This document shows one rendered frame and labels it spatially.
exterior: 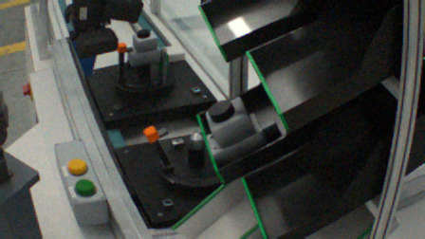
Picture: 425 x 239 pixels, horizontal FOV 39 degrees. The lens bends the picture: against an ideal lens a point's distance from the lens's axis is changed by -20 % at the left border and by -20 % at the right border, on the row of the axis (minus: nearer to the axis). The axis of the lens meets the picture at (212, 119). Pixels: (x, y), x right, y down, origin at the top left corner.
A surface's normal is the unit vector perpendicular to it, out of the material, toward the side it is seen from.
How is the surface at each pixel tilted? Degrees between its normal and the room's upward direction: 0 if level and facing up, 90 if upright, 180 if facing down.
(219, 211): 90
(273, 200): 25
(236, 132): 90
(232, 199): 90
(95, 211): 90
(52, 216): 0
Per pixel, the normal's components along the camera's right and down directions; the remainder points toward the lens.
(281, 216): -0.40, -0.74
